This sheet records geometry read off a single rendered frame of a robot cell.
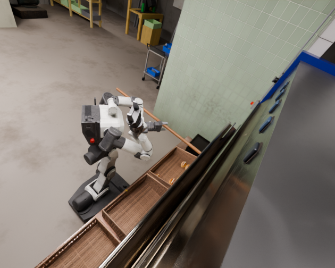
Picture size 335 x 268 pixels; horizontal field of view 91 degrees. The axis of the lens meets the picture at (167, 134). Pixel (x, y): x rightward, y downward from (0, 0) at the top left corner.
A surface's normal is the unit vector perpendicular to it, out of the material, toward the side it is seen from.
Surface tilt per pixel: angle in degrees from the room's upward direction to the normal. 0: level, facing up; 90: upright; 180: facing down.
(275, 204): 0
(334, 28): 90
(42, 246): 0
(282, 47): 90
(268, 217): 0
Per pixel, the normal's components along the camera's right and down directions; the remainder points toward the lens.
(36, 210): 0.28, -0.68
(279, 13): -0.60, 0.44
